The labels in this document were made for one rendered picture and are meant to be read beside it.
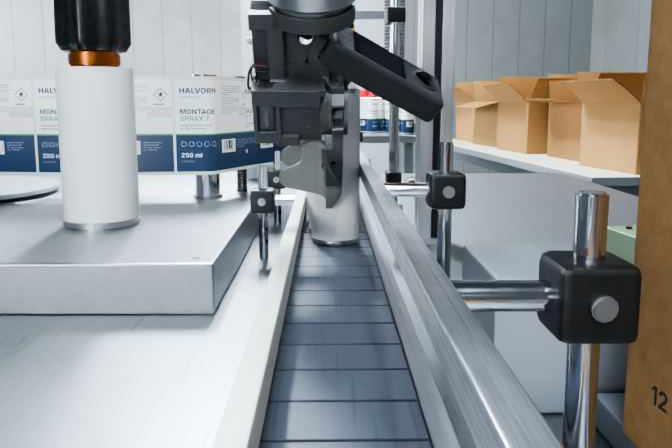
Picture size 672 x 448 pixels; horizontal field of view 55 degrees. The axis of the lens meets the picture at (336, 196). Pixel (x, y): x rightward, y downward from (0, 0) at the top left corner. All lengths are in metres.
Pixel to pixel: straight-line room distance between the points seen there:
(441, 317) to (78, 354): 0.40
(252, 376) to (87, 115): 0.55
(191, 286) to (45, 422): 0.21
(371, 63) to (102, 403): 0.32
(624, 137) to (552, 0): 2.93
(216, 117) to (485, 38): 4.18
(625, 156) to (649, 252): 2.12
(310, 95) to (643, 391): 0.33
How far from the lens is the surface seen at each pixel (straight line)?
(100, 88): 0.79
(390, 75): 0.55
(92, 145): 0.79
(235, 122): 1.05
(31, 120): 1.07
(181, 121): 1.01
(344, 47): 0.54
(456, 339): 0.19
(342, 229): 0.67
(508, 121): 3.37
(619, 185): 2.35
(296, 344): 0.41
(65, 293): 0.66
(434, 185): 0.54
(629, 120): 2.46
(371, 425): 0.32
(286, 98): 0.55
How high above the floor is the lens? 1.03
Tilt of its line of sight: 8 degrees down
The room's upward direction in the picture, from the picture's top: straight up
